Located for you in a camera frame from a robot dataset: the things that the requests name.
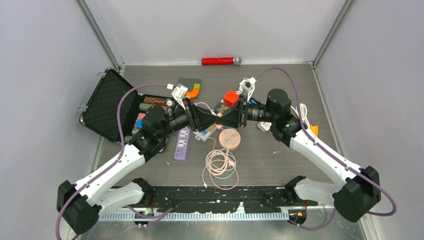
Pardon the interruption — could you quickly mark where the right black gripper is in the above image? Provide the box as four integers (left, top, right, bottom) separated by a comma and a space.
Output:
216, 94, 277, 130

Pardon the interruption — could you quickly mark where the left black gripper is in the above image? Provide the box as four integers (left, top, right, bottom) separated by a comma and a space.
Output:
156, 97, 220, 139

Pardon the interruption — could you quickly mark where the white multicolour power strip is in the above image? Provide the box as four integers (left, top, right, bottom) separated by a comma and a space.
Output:
193, 99, 227, 142

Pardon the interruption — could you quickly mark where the dark green cube adapter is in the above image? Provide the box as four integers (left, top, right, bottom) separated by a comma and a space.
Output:
213, 101, 230, 116

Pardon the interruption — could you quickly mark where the red cube socket adapter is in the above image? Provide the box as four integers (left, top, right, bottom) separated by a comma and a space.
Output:
223, 90, 240, 108

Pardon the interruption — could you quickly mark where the blue adapter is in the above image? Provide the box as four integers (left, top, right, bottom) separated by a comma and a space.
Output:
248, 97, 259, 104

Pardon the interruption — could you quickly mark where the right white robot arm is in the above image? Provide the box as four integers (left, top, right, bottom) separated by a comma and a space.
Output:
217, 88, 381, 223

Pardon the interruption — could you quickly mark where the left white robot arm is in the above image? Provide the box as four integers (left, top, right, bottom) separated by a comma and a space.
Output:
55, 99, 226, 240

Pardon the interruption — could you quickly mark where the pink round power socket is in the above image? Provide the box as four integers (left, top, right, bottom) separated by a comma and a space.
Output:
218, 128, 241, 151

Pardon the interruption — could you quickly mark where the orange curved lego piece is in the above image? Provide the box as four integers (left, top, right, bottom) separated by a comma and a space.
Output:
186, 88, 200, 99

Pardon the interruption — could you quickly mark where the white USB power strip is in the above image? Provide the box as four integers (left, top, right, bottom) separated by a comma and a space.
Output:
257, 121, 272, 132

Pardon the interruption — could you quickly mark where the purple power strip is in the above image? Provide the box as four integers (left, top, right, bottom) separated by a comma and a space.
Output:
174, 127, 191, 161

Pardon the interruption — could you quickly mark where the grey lego baseplate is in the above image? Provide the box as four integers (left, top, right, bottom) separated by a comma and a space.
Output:
178, 77, 202, 92

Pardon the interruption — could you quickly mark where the red glitter microphone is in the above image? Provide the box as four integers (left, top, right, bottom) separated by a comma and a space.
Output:
201, 56, 242, 66

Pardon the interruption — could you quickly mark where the orange small object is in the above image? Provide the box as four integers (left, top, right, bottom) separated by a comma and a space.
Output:
310, 125, 319, 136

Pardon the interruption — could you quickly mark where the black poker chip case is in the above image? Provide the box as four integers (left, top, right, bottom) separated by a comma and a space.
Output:
79, 68, 176, 144

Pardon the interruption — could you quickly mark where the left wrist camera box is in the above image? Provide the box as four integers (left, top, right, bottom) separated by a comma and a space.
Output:
171, 83, 188, 109

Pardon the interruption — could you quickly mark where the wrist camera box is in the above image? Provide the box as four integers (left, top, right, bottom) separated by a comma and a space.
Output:
171, 83, 188, 109
237, 77, 257, 101

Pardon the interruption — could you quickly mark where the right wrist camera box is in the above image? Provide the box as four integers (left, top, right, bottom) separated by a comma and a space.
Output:
237, 77, 257, 101

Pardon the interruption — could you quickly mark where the pink coiled cable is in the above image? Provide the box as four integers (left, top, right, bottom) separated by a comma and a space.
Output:
201, 148, 240, 192

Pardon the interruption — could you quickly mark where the white cable bundle right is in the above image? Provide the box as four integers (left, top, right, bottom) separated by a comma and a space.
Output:
291, 103, 312, 128

